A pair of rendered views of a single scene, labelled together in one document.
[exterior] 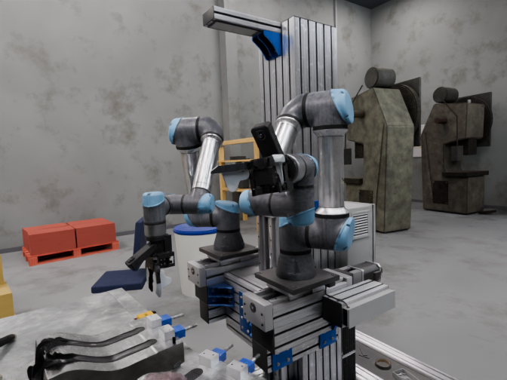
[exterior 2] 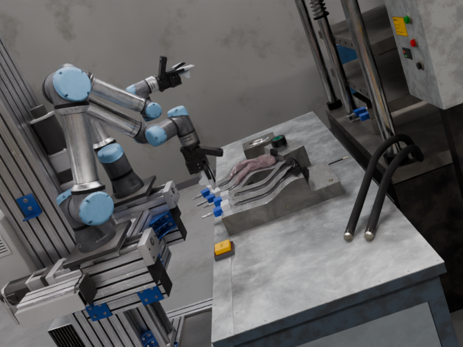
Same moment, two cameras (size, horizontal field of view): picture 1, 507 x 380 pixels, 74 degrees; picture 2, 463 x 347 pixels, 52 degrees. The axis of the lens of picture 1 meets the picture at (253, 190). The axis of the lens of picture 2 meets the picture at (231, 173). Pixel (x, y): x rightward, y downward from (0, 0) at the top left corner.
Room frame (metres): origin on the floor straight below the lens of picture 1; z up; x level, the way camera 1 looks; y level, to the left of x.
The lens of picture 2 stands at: (2.43, 1.74, 1.65)
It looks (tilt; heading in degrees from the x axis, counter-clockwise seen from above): 18 degrees down; 225
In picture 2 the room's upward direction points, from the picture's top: 23 degrees counter-clockwise
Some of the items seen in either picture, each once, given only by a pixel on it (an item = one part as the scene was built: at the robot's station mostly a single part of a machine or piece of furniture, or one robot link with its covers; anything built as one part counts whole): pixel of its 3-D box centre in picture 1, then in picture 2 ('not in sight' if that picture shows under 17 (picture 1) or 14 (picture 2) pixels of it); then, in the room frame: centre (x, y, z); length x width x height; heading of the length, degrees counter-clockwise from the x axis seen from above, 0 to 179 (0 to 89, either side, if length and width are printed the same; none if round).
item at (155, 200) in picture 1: (154, 207); (180, 121); (1.17, 0.35, 1.31); 0.09 x 0.08 x 0.11; 169
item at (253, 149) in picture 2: not in sight; (260, 146); (0.35, 0.01, 0.83); 0.20 x 0.15 x 0.07; 128
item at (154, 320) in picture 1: (167, 320); (216, 211); (1.18, 0.34, 0.89); 0.13 x 0.05 x 0.05; 128
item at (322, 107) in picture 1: (330, 171); (90, 118); (1.13, -0.26, 1.41); 0.15 x 0.12 x 0.55; 60
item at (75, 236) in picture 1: (70, 238); not in sight; (5.66, 3.17, 0.24); 1.40 x 0.99 x 0.48; 124
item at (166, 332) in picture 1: (179, 331); (216, 202); (1.09, 0.27, 0.89); 0.13 x 0.05 x 0.05; 128
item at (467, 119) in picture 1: (459, 149); not in sight; (8.27, -5.11, 1.54); 1.62 x 1.39 x 3.09; 34
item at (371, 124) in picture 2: not in sight; (408, 96); (0.05, 0.81, 0.87); 0.50 x 0.27 x 0.17; 128
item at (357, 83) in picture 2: not in sight; (422, 59); (-0.07, 0.88, 1.01); 1.10 x 0.74 x 0.05; 38
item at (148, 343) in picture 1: (94, 345); (269, 180); (0.98, 0.50, 0.92); 0.35 x 0.16 x 0.09; 128
